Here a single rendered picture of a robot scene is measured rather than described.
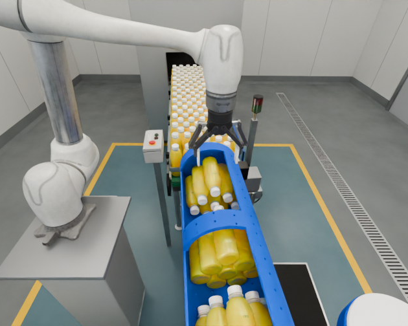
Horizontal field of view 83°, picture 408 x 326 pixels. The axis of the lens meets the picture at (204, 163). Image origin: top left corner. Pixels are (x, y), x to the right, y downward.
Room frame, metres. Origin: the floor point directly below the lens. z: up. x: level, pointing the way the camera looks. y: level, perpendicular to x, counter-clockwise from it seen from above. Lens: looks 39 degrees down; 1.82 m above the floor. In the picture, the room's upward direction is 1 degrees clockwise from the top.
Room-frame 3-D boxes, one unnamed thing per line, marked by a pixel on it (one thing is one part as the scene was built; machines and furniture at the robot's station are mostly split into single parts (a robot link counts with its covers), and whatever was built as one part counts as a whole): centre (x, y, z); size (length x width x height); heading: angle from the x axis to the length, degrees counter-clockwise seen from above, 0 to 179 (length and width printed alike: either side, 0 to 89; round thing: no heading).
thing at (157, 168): (1.12, 0.29, 0.50); 0.04 x 0.04 x 1.00; 6
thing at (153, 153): (1.12, 0.29, 1.05); 0.20 x 0.10 x 0.10; 6
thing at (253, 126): (1.36, -0.33, 0.55); 0.04 x 0.04 x 1.10; 6
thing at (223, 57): (0.66, -0.05, 1.66); 0.13 x 0.11 x 0.16; 179
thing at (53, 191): (0.62, 0.58, 1.18); 0.18 x 0.16 x 0.22; 0
